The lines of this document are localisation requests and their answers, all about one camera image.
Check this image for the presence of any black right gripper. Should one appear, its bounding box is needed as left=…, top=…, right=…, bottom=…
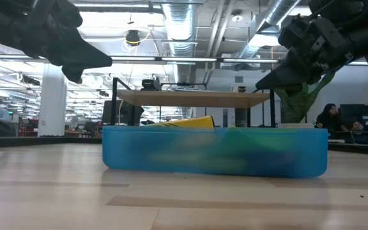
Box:
left=256, top=15, right=354, bottom=97

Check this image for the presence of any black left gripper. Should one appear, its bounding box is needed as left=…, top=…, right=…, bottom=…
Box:
left=0, top=0, right=113, bottom=84

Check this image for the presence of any lime green paper pad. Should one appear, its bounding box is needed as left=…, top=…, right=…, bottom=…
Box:
left=222, top=125, right=300, bottom=160

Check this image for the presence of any blue translucent plastic pencil case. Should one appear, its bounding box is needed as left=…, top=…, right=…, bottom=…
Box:
left=102, top=125, right=329, bottom=179

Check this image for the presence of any yellow green crayon box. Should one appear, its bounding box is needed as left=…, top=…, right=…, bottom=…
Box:
left=145, top=115, right=216, bottom=130

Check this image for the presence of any green leafy plant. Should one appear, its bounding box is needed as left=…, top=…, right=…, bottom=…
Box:
left=275, top=72, right=337, bottom=125

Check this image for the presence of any white planter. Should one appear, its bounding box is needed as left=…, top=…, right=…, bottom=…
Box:
left=278, top=123, right=315, bottom=129

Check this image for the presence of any white column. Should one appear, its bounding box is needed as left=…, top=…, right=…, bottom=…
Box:
left=37, top=63, right=69, bottom=137

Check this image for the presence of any white ceiling light panel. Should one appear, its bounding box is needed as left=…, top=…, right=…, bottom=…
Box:
left=248, top=33, right=289, bottom=49

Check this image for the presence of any black monitor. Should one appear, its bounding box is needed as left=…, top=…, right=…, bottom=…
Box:
left=102, top=100, right=145, bottom=126

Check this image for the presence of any red cabinet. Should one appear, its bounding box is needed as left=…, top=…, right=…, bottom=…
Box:
left=18, top=118, right=40, bottom=137

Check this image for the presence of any overhead light bar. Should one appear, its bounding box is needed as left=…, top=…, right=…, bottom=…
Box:
left=0, top=53, right=368, bottom=66

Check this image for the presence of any black ceiling device yellow cable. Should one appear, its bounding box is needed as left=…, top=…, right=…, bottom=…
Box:
left=125, top=29, right=142, bottom=47

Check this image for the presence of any slanted silver ventilation duct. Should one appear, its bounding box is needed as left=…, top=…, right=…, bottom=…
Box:
left=238, top=0, right=302, bottom=60

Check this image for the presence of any black camera device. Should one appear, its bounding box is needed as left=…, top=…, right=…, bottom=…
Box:
left=141, top=79, right=162, bottom=92

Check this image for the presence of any wooden table with black frame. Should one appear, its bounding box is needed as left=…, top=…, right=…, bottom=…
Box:
left=111, top=77, right=276, bottom=127

